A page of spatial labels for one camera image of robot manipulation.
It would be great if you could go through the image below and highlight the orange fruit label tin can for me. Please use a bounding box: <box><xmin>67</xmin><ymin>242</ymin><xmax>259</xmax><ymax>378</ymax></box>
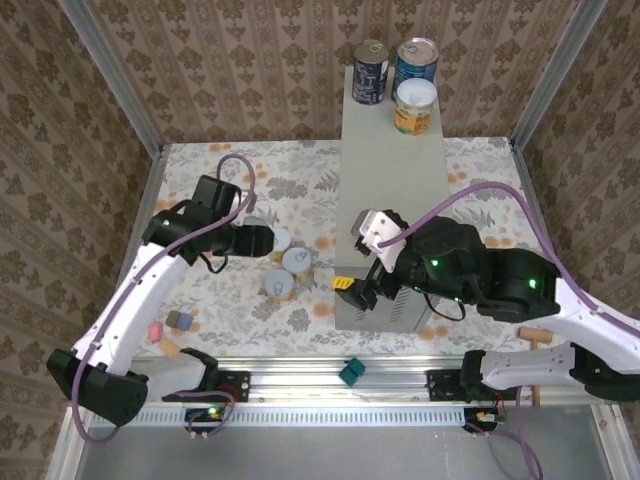
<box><xmin>263</xmin><ymin>269</ymin><xmax>297</xmax><ymax>304</ymax></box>

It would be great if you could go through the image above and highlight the slotted white cable duct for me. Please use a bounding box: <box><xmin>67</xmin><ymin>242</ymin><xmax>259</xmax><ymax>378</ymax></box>
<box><xmin>89</xmin><ymin>405</ymin><xmax>474</xmax><ymax>429</ymax></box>

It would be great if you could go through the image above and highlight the can with white plastic lid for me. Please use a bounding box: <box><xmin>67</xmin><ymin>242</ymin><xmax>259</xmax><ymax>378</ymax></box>
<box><xmin>393</xmin><ymin>77</ymin><xmax>438</xmax><ymax>137</ymax></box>

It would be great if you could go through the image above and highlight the grey metal tray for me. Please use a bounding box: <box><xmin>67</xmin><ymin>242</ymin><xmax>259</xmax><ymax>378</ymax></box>
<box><xmin>47</xmin><ymin>404</ymin><xmax>631</xmax><ymax>480</ymax></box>

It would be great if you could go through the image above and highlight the grey blue toy block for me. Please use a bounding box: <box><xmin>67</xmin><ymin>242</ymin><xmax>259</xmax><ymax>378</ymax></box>
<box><xmin>166</xmin><ymin>309</ymin><xmax>195</xmax><ymax>332</ymax></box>

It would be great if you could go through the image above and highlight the yellow label tin can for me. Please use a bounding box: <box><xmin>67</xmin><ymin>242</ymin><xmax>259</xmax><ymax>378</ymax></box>
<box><xmin>281</xmin><ymin>247</ymin><xmax>315</xmax><ymax>281</ymax></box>
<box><xmin>269</xmin><ymin>227</ymin><xmax>293</xmax><ymax>264</ymax></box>

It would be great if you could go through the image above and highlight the aluminium front mounting rail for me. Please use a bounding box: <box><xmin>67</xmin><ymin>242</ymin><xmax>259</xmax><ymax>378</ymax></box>
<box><xmin>69</xmin><ymin>357</ymin><xmax>616</xmax><ymax>406</ymax></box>

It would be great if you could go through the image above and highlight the right controller board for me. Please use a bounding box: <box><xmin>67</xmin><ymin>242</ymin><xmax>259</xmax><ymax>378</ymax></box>
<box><xmin>462</xmin><ymin>405</ymin><xmax>507</xmax><ymax>435</ymax></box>

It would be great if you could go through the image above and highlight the small wooden mallet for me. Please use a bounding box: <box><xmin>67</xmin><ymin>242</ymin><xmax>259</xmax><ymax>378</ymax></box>
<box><xmin>517</xmin><ymin>327</ymin><xmax>551</xmax><ymax>409</ymax></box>

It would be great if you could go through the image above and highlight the left controller board green light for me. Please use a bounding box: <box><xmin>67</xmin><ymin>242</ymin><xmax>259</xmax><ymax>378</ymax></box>
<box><xmin>184</xmin><ymin>405</ymin><xmax>232</xmax><ymax>435</ymax></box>

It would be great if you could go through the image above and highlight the dark blue label tin can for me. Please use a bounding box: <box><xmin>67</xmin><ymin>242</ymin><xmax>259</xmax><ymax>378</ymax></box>
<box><xmin>352</xmin><ymin>39</ymin><xmax>391</xmax><ymax>105</ymax></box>

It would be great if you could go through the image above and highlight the left aluminium frame post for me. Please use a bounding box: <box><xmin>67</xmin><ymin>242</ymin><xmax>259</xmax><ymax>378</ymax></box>
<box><xmin>57</xmin><ymin>0</ymin><xmax>166</xmax><ymax>154</ymax></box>

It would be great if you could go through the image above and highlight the grey metal box counter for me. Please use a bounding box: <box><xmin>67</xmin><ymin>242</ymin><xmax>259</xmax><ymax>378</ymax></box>
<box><xmin>333</xmin><ymin>64</ymin><xmax>461</xmax><ymax>332</ymax></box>

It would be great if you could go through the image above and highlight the right aluminium frame post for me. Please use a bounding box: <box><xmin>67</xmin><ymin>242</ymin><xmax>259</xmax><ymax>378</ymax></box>
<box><xmin>509</xmin><ymin>0</ymin><xmax>609</xmax><ymax>151</ymax></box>

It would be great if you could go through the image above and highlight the left aluminium side rail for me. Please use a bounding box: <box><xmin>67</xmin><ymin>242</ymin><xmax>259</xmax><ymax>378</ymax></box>
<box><xmin>92</xmin><ymin>144</ymin><xmax>169</xmax><ymax>366</ymax></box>

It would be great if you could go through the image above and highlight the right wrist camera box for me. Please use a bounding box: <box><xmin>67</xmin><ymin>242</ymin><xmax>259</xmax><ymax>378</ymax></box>
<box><xmin>348</xmin><ymin>207</ymin><xmax>410</xmax><ymax>275</ymax></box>

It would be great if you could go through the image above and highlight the teal toy block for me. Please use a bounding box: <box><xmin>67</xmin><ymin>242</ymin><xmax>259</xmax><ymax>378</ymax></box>
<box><xmin>338</xmin><ymin>357</ymin><xmax>366</xmax><ymax>387</ymax></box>

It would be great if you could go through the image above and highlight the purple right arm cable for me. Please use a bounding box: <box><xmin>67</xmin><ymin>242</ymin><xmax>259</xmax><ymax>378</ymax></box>
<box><xmin>379</xmin><ymin>182</ymin><xmax>640</xmax><ymax>480</ymax></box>

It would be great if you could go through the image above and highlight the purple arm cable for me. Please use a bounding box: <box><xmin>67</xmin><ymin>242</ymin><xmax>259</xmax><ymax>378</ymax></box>
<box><xmin>69</xmin><ymin>153</ymin><xmax>257</xmax><ymax>444</ymax></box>
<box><xmin>379</xmin><ymin>182</ymin><xmax>640</xmax><ymax>480</ymax></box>

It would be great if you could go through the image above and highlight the aluminium frame post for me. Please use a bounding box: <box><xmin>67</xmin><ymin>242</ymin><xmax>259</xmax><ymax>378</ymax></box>
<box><xmin>509</xmin><ymin>0</ymin><xmax>609</xmax><ymax>151</ymax></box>
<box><xmin>57</xmin><ymin>0</ymin><xmax>166</xmax><ymax>154</ymax></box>

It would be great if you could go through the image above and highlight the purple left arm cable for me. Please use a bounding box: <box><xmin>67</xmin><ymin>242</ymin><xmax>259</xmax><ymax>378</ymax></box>
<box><xmin>69</xmin><ymin>153</ymin><xmax>257</xmax><ymax>444</ymax></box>

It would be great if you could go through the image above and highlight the light blue label tin can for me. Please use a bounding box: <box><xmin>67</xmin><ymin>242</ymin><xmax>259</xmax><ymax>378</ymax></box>
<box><xmin>392</xmin><ymin>37</ymin><xmax>441</xmax><ymax>101</ymax></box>

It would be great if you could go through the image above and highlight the floral patterned table cover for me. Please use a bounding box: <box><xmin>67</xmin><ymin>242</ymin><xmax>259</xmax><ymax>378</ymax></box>
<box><xmin>117</xmin><ymin>137</ymin><xmax>556</xmax><ymax>359</ymax></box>

